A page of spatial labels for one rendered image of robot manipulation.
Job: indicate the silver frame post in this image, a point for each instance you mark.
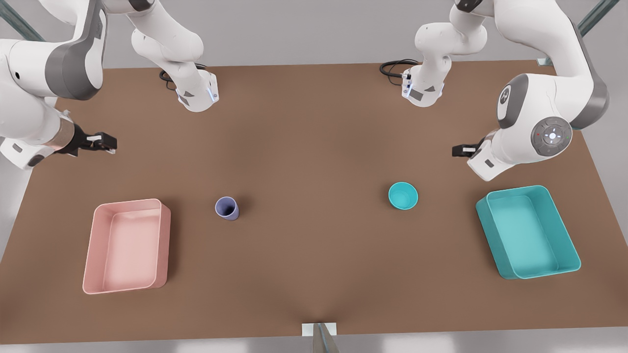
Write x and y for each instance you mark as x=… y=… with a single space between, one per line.
x=586 y=22
x=17 y=22
x=320 y=338

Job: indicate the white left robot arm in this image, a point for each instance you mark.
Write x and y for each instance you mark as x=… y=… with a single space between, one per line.
x=549 y=103

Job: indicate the purple cup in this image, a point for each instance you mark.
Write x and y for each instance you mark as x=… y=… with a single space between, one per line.
x=226 y=208

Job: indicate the teal bowl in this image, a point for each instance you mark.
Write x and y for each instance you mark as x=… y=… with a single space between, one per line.
x=403 y=195

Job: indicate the pink rectangular box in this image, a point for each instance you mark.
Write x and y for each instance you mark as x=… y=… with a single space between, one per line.
x=128 y=245

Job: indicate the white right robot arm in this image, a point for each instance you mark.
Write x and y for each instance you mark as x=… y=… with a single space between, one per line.
x=29 y=73

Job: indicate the teal rectangular box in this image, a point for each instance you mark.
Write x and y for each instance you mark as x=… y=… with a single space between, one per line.
x=529 y=231

